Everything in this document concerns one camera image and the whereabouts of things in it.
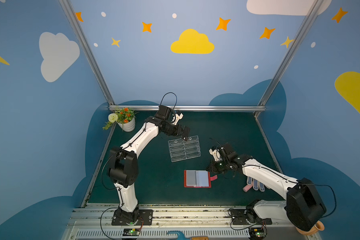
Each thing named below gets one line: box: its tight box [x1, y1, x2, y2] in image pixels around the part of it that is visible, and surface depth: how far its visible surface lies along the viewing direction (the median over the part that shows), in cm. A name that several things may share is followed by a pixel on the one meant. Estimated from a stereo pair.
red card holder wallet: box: [184, 170, 218, 188], surface depth 88 cm
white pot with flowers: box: [102, 107, 139, 132], surface depth 102 cm
